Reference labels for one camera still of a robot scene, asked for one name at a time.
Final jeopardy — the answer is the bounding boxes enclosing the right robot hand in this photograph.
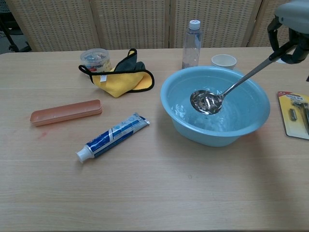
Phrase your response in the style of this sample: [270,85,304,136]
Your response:
[267,0,309,65]

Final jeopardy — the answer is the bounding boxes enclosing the stainless steel ladle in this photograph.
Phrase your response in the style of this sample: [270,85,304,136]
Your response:
[190,44,298,116]

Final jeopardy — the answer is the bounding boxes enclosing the clear plastic water bottle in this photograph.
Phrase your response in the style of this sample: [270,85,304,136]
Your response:
[182,19,202,70]

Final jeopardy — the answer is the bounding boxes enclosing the white paper cup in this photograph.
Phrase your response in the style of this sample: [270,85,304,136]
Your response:
[211,54,238,71]

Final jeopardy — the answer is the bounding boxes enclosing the yellow razor blister pack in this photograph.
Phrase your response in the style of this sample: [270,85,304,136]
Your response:
[277,91,309,140]

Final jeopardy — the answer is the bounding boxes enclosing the light blue plastic basin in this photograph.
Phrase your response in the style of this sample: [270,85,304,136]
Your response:
[160,65,271,147]

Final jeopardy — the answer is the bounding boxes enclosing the woven rattan folding screen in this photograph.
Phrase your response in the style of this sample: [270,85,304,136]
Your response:
[5,0,309,52]

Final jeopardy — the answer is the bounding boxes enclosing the yellow grey microfibre cloth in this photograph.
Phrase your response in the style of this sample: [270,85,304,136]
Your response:
[78,48,155,99]

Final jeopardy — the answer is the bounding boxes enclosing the clear round plastic jar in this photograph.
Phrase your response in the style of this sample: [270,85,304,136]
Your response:
[80,48,113,73]

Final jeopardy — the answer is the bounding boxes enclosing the blue white toothpaste tube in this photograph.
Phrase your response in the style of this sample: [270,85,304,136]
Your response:
[76,112,151,164]

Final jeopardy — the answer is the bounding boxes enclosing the pink plastic toothbrush case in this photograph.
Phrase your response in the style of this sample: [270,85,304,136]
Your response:
[29,99,103,127]

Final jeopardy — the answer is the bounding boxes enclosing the black chair base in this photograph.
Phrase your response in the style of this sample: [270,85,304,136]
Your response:
[0,9,32,52]

